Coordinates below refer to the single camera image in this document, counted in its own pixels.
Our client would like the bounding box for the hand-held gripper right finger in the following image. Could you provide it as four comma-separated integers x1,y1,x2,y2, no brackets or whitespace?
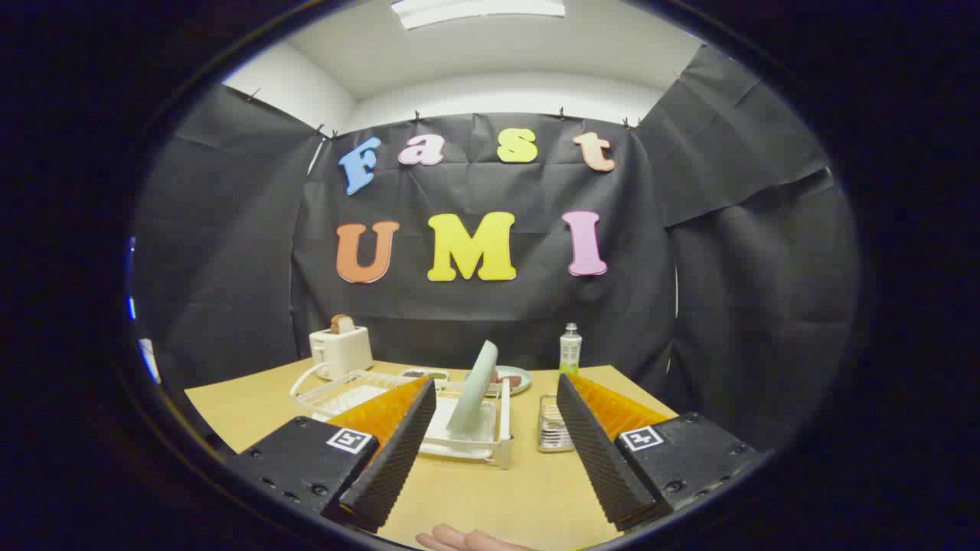
557,373,766,533

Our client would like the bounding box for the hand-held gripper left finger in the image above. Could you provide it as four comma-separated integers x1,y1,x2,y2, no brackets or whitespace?
230,377,437,534

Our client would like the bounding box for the white wire dish rack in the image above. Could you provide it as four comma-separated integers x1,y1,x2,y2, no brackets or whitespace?
289,362,512,469

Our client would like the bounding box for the metal wire basket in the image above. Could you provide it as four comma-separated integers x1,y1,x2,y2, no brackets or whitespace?
537,394,575,454

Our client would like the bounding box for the pale green plate with meat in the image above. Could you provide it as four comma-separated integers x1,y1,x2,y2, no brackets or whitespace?
465,365,532,396

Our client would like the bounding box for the clear bottle with green drink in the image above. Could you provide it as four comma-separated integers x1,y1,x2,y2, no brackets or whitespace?
559,323,583,376

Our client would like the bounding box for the white toaster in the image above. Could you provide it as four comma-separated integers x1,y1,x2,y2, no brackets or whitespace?
309,325,374,381

